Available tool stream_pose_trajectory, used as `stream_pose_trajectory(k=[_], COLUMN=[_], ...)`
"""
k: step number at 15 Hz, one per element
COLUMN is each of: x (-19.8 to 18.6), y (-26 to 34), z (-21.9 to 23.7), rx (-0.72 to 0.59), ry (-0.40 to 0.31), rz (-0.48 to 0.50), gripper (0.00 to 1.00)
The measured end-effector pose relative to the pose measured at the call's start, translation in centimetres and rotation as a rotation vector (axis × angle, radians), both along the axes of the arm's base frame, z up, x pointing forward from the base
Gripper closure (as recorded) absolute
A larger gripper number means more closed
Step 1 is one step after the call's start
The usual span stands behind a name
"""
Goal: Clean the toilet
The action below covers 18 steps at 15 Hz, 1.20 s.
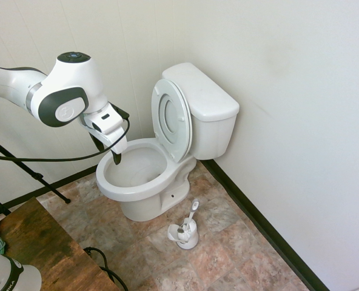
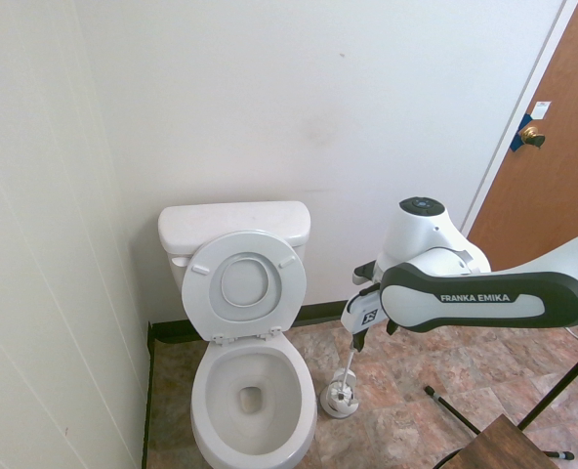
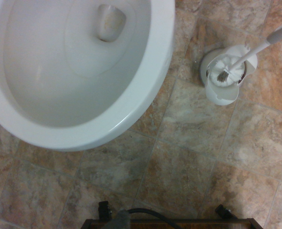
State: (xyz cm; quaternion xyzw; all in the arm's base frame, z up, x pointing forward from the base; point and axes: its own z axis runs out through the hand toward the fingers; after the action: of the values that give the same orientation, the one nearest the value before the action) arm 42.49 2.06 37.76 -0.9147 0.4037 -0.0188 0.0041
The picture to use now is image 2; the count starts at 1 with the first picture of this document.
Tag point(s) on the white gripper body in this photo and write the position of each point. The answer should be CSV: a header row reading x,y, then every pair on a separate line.
x,y
362,312

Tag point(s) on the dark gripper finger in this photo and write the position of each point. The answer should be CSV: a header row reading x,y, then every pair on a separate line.
x,y
360,339
353,342

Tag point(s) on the white toilet brush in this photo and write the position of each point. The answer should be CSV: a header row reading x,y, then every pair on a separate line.
x,y
343,371

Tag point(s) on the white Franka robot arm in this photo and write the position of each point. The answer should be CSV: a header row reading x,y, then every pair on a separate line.
x,y
465,303

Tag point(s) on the white toilet seat with lid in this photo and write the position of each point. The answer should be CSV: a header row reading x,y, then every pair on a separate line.
x,y
206,303

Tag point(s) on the white toilet bowl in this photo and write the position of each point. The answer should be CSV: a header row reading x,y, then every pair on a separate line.
x,y
211,439

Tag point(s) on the white brush holder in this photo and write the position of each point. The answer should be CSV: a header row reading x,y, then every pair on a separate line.
x,y
339,411

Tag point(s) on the white tank lid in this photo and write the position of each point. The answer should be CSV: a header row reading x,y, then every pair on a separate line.
x,y
230,222

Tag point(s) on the dark wooden table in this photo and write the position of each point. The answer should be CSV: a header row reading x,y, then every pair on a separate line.
x,y
504,447

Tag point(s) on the brown wooden door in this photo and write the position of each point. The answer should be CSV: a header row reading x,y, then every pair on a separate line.
x,y
552,195

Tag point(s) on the blue tape strip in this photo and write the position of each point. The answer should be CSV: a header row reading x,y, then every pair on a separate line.
x,y
517,142

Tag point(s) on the brass door knob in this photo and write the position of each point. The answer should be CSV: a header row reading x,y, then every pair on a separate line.
x,y
530,133

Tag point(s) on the white paper label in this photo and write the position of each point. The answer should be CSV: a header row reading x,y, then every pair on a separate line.
x,y
542,110

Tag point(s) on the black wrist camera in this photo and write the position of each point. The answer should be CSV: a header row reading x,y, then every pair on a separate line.
x,y
367,272

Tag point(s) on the black wall baseboard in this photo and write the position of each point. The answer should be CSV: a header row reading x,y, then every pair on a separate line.
x,y
148,391
318,312

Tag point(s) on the black camera tripod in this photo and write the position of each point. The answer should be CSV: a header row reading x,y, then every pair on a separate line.
x,y
557,391

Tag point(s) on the white door frame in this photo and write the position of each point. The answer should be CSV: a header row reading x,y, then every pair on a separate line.
x,y
513,127

